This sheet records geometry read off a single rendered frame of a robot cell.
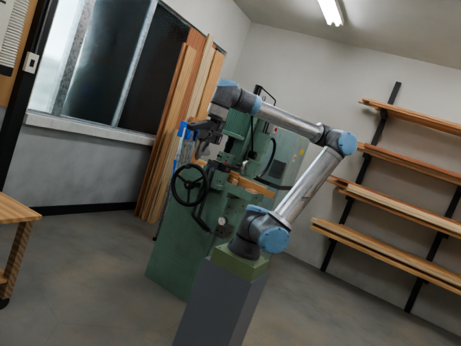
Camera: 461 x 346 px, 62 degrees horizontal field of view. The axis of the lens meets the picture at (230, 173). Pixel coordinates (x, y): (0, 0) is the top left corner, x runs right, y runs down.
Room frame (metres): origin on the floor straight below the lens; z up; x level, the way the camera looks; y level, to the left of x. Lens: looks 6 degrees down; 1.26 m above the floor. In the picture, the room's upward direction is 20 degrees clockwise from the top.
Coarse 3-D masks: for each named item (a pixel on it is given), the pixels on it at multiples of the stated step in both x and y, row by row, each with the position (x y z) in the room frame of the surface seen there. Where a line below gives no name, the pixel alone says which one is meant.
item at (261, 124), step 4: (260, 120) 2.91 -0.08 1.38; (260, 124) 2.91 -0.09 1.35; (264, 124) 2.94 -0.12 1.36; (256, 128) 2.91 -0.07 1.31; (260, 128) 2.90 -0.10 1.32; (256, 132) 2.91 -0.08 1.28; (264, 132) 2.99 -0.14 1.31; (268, 132) 3.06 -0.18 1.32; (256, 136) 2.91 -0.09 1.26; (248, 148) 2.92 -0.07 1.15; (260, 156) 3.07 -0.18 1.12; (256, 160) 3.02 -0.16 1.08; (232, 168) 2.95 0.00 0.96; (236, 168) 2.93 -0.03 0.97; (240, 172) 2.91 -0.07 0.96; (244, 176) 2.93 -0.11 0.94; (248, 176) 3.00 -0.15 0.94
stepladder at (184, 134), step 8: (184, 128) 3.56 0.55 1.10; (184, 136) 3.55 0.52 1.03; (192, 136) 3.68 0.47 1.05; (184, 144) 3.57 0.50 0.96; (192, 144) 3.64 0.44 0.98; (176, 152) 3.57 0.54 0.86; (184, 152) 3.59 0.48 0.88; (192, 152) 3.73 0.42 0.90; (176, 160) 3.56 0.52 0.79; (184, 160) 3.70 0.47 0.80; (176, 168) 3.53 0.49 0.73; (168, 184) 3.55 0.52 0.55; (168, 192) 3.55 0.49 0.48; (168, 200) 3.51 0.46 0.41; (160, 216) 3.53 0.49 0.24; (160, 224) 3.53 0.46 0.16
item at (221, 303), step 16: (208, 256) 2.03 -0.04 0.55; (208, 272) 1.97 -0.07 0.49; (224, 272) 1.94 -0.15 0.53; (208, 288) 1.96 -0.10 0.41; (224, 288) 1.92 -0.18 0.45; (240, 288) 1.89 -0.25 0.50; (256, 288) 1.99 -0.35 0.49; (192, 304) 1.98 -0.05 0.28; (208, 304) 1.95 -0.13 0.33; (224, 304) 1.91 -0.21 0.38; (240, 304) 1.88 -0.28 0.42; (256, 304) 2.12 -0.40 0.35; (192, 320) 1.97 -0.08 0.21; (208, 320) 1.93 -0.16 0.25; (224, 320) 1.90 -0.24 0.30; (240, 320) 1.92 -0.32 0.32; (176, 336) 1.99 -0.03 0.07; (192, 336) 1.95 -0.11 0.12; (208, 336) 1.92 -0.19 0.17; (224, 336) 1.89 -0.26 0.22; (240, 336) 2.05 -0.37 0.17
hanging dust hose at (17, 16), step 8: (16, 0) 2.31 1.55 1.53; (24, 0) 2.34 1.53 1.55; (16, 8) 2.32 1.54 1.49; (24, 8) 2.37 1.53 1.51; (16, 16) 2.34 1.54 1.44; (24, 16) 2.39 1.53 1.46; (8, 24) 2.31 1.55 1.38; (16, 24) 2.34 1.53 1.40; (8, 32) 2.32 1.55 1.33; (16, 32) 2.36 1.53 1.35; (8, 40) 2.32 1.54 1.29; (16, 40) 2.37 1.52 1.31; (8, 48) 2.33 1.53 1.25; (16, 48) 2.38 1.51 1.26; (0, 56) 2.32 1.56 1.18; (8, 56) 2.35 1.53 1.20; (0, 64) 2.32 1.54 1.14; (8, 64) 2.36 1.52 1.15; (0, 72) 2.33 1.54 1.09; (8, 72) 2.37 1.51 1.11
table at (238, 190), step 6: (192, 168) 2.69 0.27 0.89; (192, 174) 2.69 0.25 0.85; (198, 174) 2.67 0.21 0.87; (210, 186) 2.51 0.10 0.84; (216, 186) 2.49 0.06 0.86; (222, 186) 2.53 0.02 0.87; (228, 186) 2.56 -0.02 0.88; (234, 186) 2.54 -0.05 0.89; (240, 186) 2.60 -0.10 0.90; (234, 192) 2.53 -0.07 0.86; (240, 192) 2.51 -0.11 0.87; (246, 192) 2.49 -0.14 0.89; (258, 192) 2.61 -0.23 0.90; (246, 198) 2.49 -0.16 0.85; (252, 198) 2.49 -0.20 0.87; (258, 198) 2.58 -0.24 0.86
